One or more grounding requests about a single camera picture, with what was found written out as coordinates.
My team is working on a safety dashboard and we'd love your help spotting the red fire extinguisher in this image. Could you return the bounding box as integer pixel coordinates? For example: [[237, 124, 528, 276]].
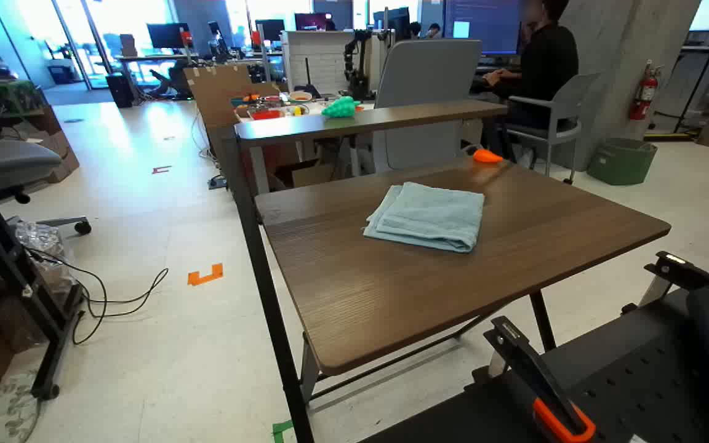
[[627, 62, 660, 120]]

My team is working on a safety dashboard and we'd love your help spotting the green storage bin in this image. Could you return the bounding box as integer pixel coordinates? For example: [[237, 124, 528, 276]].
[[587, 139, 658, 184]]

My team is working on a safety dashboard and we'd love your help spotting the orange floor tape marker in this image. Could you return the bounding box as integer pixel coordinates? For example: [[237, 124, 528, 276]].
[[186, 264, 223, 289]]

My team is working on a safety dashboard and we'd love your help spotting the green crumpled bag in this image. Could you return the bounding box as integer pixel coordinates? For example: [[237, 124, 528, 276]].
[[323, 97, 360, 118]]

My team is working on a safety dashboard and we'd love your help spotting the black floor cable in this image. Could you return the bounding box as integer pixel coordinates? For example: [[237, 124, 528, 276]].
[[24, 243, 173, 346]]

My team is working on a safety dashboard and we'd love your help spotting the blue towel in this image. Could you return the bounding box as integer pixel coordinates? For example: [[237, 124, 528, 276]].
[[363, 183, 485, 253]]

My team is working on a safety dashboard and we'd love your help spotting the wooden work table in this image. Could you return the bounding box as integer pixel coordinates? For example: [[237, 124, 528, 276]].
[[233, 159, 670, 443]]

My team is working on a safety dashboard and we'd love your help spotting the orange handled clamp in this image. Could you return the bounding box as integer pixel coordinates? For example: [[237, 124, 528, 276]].
[[485, 318, 597, 443]]

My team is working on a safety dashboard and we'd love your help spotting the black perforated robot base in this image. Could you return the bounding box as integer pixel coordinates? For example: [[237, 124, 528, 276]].
[[363, 291, 709, 443]]

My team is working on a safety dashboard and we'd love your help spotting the black tripod stand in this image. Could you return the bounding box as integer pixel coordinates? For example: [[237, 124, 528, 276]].
[[0, 214, 80, 401]]

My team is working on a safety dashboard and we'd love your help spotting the orange round object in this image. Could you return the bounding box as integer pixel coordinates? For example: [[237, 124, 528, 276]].
[[471, 147, 505, 168]]

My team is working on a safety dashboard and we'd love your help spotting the seated person in black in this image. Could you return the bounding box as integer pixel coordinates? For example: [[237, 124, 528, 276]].
[[479, 0, 581, 130]]

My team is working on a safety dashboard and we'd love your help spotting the grey swivel chair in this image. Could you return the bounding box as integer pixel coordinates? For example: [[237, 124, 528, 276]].
[[0, 139, 62, 204]]

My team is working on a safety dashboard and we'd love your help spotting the grey office chair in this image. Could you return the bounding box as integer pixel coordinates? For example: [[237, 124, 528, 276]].
[[506, 75, 594, 174]]

